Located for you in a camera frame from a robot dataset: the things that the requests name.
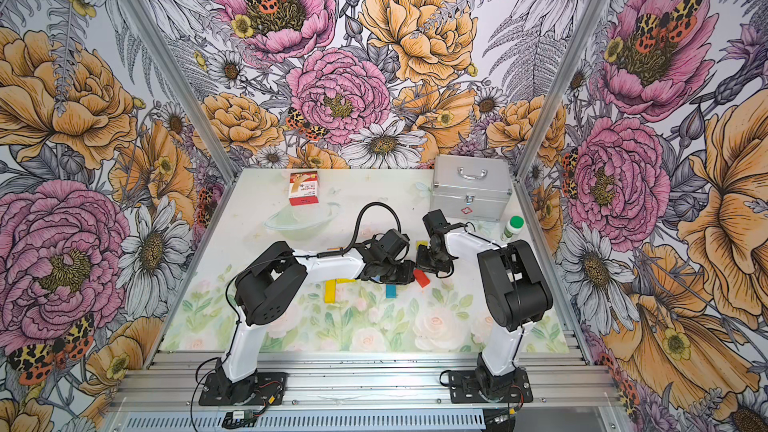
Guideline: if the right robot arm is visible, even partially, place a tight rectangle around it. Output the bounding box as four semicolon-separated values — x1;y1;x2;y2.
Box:
416;230;553;407

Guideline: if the clear glass bowl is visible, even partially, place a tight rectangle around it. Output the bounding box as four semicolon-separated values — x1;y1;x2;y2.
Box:
263;202;341;241

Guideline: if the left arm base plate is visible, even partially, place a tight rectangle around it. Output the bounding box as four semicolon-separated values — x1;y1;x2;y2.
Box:
198;370;288;407

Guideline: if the long yellow block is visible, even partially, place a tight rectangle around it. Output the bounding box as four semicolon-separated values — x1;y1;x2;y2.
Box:
324;280;337;304

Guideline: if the small circuit board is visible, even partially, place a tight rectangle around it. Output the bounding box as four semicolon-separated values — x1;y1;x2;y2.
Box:
221;410;260;430

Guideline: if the red white cardboard box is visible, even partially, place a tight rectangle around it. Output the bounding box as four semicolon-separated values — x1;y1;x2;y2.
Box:
288;171;319;206

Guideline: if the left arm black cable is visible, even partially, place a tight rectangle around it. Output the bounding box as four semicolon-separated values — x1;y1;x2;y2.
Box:
317;201;403;256

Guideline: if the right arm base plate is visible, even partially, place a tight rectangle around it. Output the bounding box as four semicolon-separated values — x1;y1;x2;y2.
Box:
439;367;534;406

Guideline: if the white bottle green cap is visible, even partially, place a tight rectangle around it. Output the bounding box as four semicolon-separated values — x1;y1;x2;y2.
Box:
501;215;525;242

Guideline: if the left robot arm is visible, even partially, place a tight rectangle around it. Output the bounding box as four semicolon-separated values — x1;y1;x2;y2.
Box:
200;240;417;405

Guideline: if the silver metal case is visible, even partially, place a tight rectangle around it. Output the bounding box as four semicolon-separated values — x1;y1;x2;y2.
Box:
430;155;513;222

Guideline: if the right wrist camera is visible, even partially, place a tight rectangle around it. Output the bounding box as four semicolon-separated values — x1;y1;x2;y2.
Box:
422;209;451;239

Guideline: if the teal block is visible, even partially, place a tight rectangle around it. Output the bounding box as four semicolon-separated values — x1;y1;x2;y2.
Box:
385;284;397;299

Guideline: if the red block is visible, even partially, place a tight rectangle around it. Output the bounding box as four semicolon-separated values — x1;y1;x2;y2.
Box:
413;269;431;288

